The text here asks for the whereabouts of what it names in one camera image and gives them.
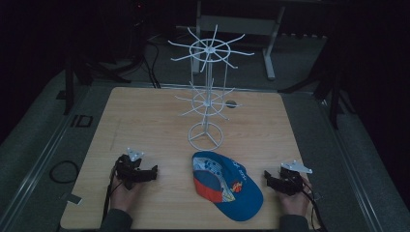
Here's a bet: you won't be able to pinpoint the metal floor rail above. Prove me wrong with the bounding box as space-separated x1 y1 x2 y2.
0 86 91 226
317 96 385 232

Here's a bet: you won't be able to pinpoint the person's right hand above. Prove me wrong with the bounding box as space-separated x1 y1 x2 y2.
278 176 313 218

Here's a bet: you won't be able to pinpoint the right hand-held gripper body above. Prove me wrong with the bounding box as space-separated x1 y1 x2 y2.
276 159 313 197

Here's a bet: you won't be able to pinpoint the black cable loop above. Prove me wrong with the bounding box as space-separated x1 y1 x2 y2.
48 159 81 185

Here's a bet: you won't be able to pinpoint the black tripod stand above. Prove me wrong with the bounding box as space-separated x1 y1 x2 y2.
63 47 133 116
278 64 357 131

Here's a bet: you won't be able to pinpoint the black floor cables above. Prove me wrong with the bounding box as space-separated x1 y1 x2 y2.
140 38 162 90

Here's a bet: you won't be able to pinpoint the white wire display rack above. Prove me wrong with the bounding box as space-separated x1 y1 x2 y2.
167 24 255 153

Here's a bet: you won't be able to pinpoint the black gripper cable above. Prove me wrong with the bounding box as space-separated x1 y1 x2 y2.
102 164 119 224
301 188 329 232

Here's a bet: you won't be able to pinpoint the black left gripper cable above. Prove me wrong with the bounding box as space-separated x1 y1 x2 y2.
102 164 119 224

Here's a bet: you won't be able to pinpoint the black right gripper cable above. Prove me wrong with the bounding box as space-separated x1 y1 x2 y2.
301 188 329 232

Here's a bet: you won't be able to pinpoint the person's left hand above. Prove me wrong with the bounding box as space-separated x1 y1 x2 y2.
109 169 147 216

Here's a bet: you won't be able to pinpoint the blue and orange cap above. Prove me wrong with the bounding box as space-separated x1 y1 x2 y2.
191 150 265 222

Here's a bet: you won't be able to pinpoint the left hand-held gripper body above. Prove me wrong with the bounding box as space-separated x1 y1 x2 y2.
114 147 152 191

